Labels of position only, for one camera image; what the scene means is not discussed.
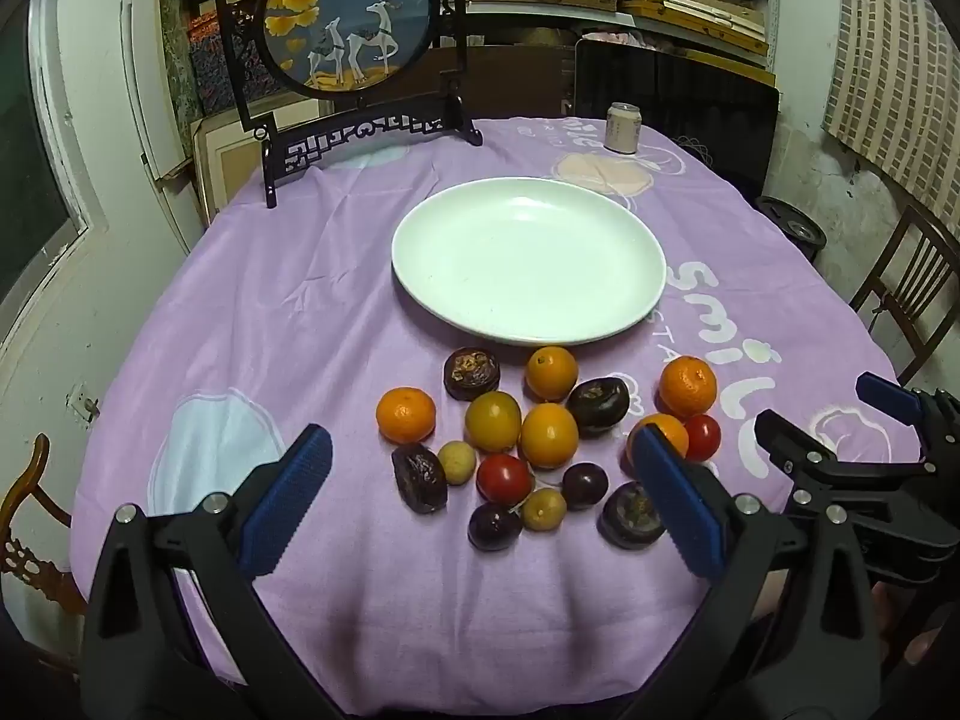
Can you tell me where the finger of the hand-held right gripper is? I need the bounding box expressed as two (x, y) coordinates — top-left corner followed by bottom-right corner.
(754, 409), (931, 496)
(857, 373), (960, 462)

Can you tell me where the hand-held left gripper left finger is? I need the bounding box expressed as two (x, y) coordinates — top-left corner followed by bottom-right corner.
(79, 424), (353, 720)

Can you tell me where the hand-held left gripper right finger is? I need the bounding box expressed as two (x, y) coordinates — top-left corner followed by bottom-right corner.
(630, 422), (882, 720)

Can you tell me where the dark mangosteen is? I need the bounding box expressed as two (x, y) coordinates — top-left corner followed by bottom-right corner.
(565, 378), (630, 437)
(442, 346), (501, 401)
(598, 481), (667, 550)
(391, 443), (449, 515)

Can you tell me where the red tomato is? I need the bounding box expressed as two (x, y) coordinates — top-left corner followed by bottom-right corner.
(682, 414), (722, 462)
(476, 454), (533, 507)

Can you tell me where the smooth orange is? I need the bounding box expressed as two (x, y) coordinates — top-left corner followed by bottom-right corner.
(520, 403), (580, 470)
(627, 412), (690, 475)
(524, 346), (580, 402)

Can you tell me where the dark purple plum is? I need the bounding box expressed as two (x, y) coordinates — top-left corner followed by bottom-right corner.
(561, 462), (609, 511)
(468, 502), (524, 552)

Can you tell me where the orange tangerine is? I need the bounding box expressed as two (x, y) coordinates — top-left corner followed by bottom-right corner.
(376, 387), (437, 445)
(658, 356), (719, 419)

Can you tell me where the tan longan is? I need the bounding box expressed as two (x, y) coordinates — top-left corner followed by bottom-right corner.
(521, 487), (568, 532)
(437, 441), (479, 487)

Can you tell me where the yellowish orange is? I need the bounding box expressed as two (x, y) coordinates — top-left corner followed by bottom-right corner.
(464, 391), (523, 454)

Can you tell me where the white round plate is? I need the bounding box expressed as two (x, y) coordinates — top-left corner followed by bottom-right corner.
(391, 177), (667, 347)

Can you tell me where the brown wooden slatted chair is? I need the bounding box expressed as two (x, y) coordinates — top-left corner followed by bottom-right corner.
(850, 204), (960, 385)

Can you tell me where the purple printed tablecloth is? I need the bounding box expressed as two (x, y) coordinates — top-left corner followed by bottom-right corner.
(71, 116), (927, 720)

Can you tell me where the black round object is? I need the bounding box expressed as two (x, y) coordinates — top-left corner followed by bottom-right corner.
(754, 195), (827, 250)

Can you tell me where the carved wooden chair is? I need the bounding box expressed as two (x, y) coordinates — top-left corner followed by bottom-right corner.
(0, 433), (91, 616)

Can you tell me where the checkered curtain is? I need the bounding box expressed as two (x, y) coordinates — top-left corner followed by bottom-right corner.
(821, 0), (960, 218)

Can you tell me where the beige drink can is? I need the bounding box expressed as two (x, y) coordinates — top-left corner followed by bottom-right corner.
(606, 102), (640, 155)

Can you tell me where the window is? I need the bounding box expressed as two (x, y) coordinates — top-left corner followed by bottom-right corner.
(0, 0), (92, 316)

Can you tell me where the white leaning board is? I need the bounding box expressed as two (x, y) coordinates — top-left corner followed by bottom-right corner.
(120, 0), (192, 181)

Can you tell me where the purple flower painting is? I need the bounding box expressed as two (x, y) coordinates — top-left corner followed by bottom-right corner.
(187, 4), (248, 121)

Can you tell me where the round deer screen on stand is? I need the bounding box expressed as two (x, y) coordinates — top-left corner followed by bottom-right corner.
(212, 0), (485, 209)

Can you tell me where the wall outlet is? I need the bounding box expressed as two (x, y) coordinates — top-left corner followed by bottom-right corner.
(66, 382), (102, 421)

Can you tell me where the white picture frame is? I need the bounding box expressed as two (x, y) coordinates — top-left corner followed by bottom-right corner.
(187, 101), (323, 226)

